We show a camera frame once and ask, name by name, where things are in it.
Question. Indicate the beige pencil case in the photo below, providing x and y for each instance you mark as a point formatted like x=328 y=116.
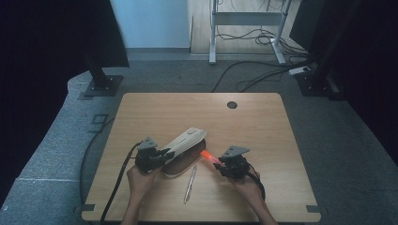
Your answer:
x=184 y=150

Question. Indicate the black curtain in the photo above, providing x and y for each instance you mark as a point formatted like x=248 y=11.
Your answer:
x=359 y=47
x=47 y=47

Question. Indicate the person's right hand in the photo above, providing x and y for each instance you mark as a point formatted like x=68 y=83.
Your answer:
x=248 y=189

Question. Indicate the white desk frame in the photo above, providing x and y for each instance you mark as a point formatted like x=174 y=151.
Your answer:
x=247 y=18

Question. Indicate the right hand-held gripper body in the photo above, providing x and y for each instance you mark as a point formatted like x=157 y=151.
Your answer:
x=236 y=165

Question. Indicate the black stand with base plate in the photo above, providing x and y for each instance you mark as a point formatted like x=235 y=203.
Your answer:
x=103 y=85
x=314 y=84

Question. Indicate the white power strip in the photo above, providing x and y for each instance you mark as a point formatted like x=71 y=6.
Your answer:
x=298 y=71

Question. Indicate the silver pen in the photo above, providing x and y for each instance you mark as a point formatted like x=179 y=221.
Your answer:
x=190 y=184

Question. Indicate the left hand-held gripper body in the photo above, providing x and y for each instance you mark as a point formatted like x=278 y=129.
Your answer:
x=147 y=157

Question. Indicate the person's left hand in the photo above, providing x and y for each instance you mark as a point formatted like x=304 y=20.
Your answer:
x=140 y=182

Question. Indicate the orange highlighter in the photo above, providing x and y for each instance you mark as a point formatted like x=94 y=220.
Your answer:
x=209 y=157

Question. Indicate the black tape strip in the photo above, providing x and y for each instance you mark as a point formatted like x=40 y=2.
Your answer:
x=313 y=209
x=86 y=208

